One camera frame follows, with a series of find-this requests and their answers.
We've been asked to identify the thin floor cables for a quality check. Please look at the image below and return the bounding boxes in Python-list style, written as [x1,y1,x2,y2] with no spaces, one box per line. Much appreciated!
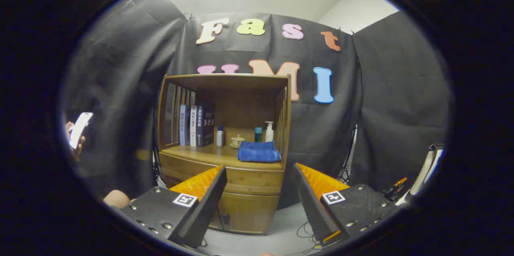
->
[296,221,322,246]

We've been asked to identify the wooden countertop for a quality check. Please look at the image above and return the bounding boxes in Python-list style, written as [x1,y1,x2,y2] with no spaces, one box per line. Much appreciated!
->
[161,143,284,170]

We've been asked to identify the white book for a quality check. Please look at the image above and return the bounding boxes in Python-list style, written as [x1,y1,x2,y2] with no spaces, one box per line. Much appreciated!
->
[190,106,198,147]

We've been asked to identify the black tripod stand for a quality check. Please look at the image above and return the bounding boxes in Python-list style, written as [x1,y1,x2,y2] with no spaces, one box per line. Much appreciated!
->
[337,124,358,184]

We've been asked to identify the blue folded towel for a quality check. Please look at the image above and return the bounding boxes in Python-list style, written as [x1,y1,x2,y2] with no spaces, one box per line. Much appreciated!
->
[237,141,281,163]

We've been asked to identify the white smartphone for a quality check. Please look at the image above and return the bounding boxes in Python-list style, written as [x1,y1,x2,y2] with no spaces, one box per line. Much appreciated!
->
[69,112,94,150]

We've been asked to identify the black device with orange tip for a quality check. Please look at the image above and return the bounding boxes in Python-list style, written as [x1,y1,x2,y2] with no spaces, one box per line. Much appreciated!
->
[381,177,408,201]

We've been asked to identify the person's knee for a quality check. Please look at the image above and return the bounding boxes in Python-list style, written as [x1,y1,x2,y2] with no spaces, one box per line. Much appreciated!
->
[103,190,131,209]

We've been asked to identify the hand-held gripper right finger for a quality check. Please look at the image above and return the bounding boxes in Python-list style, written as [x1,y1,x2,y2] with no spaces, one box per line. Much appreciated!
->
[292,163,402,248]

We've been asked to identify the wooden drawer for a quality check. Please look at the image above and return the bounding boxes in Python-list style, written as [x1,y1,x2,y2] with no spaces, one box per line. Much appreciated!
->
[160,152,285,196]

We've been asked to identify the white curved frame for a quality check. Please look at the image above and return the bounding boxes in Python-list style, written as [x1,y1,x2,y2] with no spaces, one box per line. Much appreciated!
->
[396,144,444,206]

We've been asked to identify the wooden cabinet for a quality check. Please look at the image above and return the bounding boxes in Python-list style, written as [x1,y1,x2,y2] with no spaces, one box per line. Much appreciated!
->
[156,73,292,236]

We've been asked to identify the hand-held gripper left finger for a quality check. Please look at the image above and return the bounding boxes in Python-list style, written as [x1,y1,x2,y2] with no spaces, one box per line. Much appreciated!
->
[120,164,228,248]

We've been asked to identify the light blue book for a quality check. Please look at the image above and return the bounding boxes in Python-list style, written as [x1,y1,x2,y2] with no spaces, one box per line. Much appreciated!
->
[179,105,191,147]

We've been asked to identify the dark blue book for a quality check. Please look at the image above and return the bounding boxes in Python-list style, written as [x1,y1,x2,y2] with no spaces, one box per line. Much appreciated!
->
[196,104,214,148]

